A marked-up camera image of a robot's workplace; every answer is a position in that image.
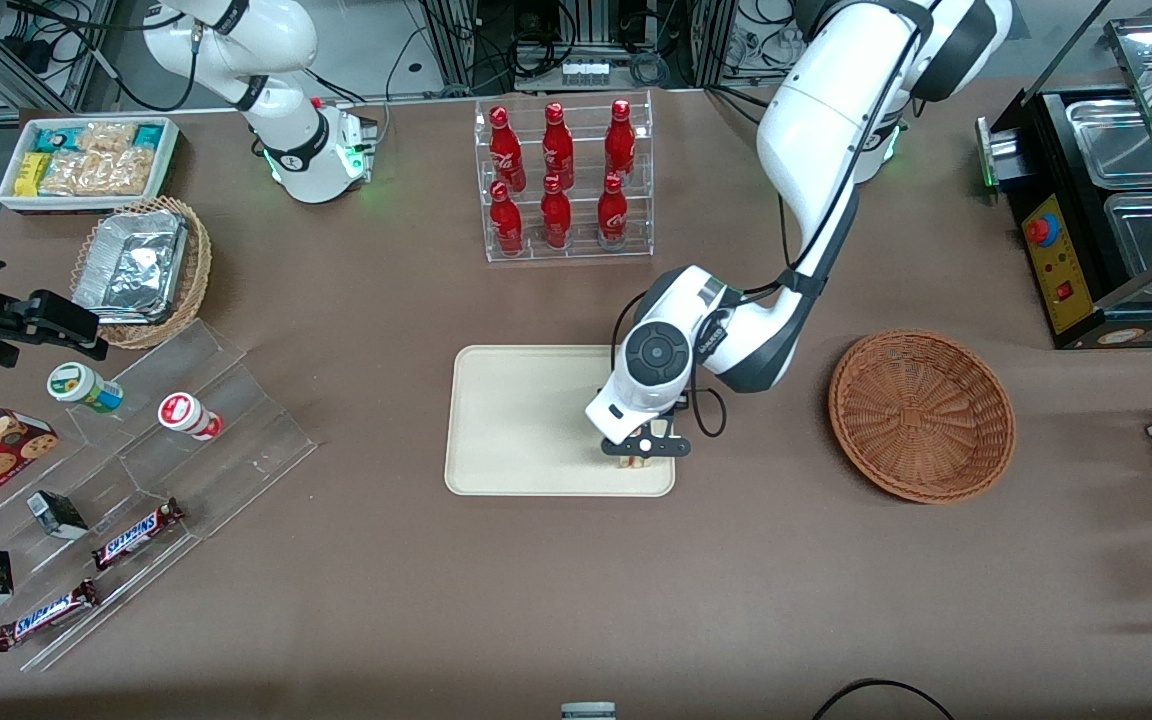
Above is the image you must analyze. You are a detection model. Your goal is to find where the clear acrylic stepped display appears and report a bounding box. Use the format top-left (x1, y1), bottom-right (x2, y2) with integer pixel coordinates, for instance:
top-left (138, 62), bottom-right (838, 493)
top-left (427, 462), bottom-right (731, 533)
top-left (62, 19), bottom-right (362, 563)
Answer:
top-left (0, 318), bottom-right (319, 674)

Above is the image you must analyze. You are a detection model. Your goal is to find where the red cola bottle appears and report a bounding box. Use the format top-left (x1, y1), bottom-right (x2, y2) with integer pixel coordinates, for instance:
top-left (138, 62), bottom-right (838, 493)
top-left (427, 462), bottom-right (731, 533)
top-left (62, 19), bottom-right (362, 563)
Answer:
top-left (596, 172), bottom-right (630, 250)
top-left (488, 106), bottom-right (526, 193)
top-left (541, 102), bottom-right (576, 191)
top-left (489, 180), bottom-right (524, 257)
top-left (540, 176), bottom-right (574, 251)
top-left (604, 98), bottom-right (637, 187)

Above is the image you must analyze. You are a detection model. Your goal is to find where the aluminium foil container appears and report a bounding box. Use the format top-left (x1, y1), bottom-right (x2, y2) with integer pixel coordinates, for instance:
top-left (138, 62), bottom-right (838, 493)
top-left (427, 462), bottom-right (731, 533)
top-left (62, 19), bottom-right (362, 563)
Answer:
top-left (72, 209), bottom-right (189, 325)

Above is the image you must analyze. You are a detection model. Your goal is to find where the clear bag of crackers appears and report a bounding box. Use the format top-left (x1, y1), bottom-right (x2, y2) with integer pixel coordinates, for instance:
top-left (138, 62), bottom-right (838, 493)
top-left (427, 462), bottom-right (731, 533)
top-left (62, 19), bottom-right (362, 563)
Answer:
top-left (39, 121), bottom-right (155, 198)

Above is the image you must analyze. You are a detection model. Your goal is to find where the snickers chocolate bar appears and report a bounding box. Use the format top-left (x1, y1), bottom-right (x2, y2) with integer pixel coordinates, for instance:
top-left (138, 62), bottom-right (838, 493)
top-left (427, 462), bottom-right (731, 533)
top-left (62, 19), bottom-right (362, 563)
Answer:
top-left (91, 497), bottom-right (186, 572)
top-left (0, 578), bottom-right (101, 653)

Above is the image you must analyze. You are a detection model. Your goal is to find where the large brown wicker basket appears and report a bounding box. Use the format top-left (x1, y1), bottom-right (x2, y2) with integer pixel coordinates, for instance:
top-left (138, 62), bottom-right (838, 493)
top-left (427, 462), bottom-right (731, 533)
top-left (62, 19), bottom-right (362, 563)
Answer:
top-left (828, 330), bottom-right (1017, 504)

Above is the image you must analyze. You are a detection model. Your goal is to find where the white snack bin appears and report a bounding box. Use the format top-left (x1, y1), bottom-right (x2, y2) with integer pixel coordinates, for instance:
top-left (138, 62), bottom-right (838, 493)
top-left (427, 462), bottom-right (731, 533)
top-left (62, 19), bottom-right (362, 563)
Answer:
top-left (0, 116), bottom-right (181, 215)

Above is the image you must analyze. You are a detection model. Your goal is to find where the red lid white cup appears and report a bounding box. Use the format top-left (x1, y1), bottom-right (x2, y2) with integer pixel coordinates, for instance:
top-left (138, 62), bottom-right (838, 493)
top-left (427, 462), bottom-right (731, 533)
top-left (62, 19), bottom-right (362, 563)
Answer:
top-left (157, 392), bottom-right (224, 443)

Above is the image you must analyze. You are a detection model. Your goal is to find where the small light wicker basket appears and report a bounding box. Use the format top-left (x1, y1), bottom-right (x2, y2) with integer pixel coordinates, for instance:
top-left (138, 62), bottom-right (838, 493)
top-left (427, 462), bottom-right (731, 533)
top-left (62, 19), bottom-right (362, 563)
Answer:
top-left (70, 196), bottom-right (214, 351)

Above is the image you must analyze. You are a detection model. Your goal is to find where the clear acrylic bottle rack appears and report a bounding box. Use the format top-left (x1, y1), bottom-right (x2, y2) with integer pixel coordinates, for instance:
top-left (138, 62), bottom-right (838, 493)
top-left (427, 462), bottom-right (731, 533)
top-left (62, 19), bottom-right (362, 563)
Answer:
top-left (474, 90), bottom-right (655, 264)

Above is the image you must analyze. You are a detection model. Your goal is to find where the cream plastic tray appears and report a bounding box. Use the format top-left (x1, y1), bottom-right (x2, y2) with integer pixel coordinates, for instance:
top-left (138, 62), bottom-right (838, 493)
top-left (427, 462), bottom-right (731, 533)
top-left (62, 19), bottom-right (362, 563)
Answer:
top-left (444, 345), bottom-right (677, 498)

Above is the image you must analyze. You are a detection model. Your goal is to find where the black cable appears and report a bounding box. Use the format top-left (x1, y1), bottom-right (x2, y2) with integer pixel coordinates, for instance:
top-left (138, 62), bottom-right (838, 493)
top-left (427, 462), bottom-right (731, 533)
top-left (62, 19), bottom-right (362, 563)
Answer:
top-left (813, 677), bottom-right (956, 720)

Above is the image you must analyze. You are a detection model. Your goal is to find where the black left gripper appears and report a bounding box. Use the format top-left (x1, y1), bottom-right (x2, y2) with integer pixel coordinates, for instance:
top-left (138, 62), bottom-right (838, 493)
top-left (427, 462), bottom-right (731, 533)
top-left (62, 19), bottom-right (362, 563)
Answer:
top-left (600, 392), bottom-right (694, 462)

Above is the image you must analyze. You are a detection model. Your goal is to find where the green lid white cup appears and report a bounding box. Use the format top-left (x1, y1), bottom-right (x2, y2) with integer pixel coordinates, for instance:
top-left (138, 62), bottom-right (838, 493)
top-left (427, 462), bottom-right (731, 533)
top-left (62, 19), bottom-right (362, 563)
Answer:
top-left (46, 362), bottom-right (125, 415)

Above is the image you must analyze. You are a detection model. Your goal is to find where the black yellow food warmer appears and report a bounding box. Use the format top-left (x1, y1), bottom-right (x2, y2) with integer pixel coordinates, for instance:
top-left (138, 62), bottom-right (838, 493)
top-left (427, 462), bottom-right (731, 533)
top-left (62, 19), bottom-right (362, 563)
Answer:
top-left (974, 0), bottom-right (1152, 351)

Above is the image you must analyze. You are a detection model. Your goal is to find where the yellow snack pack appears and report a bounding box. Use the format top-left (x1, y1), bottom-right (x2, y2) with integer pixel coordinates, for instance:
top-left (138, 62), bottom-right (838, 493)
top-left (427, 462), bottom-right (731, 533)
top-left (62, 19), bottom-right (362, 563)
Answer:
top-left (13, 151), bottom-right (50, 198)

